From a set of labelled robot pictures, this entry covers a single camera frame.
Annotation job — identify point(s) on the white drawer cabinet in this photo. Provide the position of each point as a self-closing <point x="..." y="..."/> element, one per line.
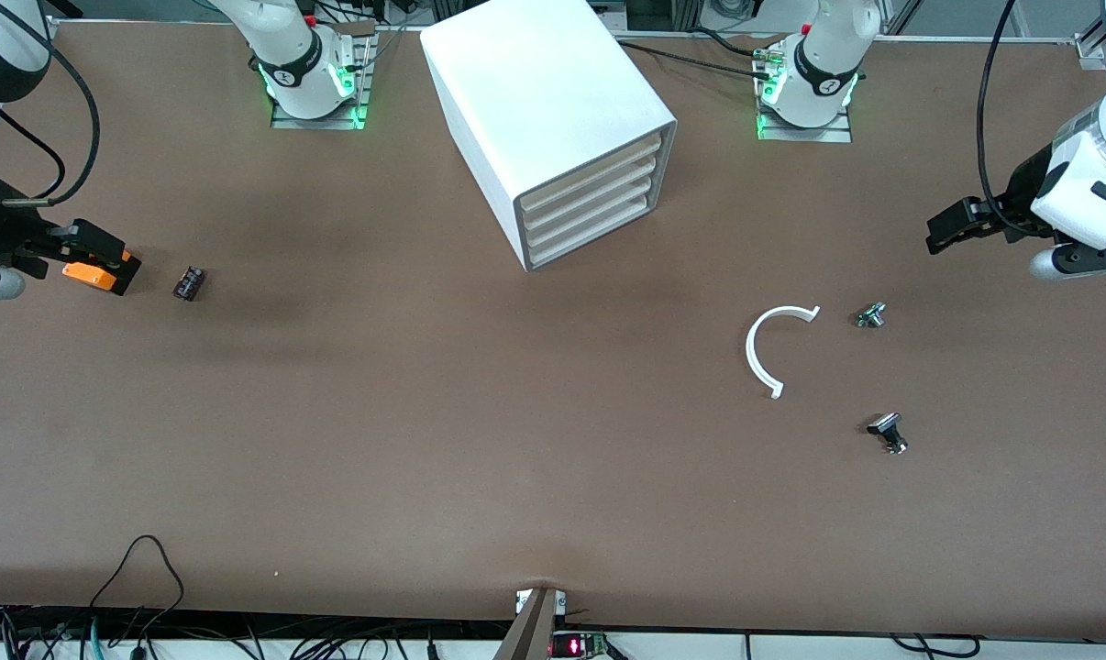
<point x="544" y="92"/>

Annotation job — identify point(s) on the orange button enclosure box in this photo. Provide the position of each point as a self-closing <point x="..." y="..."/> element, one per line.
<point x="90" y="275"/>

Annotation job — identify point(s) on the black silver metal bolt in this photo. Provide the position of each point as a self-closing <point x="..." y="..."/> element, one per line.
<point x="886" y="426"/>

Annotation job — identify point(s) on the small device red light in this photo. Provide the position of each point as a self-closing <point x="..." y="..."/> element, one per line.
<point x="576" y="646"/>

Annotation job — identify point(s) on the white plastic drawer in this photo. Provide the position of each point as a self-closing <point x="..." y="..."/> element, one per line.
<point x="590" y="232"/>
<point x="590" y="194"/>
<point x="590" y="175"/>
<point x="590" y="213"/>

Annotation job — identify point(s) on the aluminium frame corner bracket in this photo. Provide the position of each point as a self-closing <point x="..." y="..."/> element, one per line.
<point x="1087" y="50"/>

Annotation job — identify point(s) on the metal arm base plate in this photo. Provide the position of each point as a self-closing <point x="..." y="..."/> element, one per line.
<point x="819" y="135"/>
<point x="287" y="121"/>

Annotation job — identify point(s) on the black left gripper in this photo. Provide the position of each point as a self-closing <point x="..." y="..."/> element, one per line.
<point x="1027" y="188"/>

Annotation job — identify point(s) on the brown camera mount post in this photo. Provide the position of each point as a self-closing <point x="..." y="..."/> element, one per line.
<point x="527" y="632"/>

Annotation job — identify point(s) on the black cylindrical capacitor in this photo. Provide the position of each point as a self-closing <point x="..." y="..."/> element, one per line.
<point x="189" y="282"/>

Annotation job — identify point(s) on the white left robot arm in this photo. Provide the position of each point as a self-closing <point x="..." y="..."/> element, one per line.
<point x="828" y="64"/>

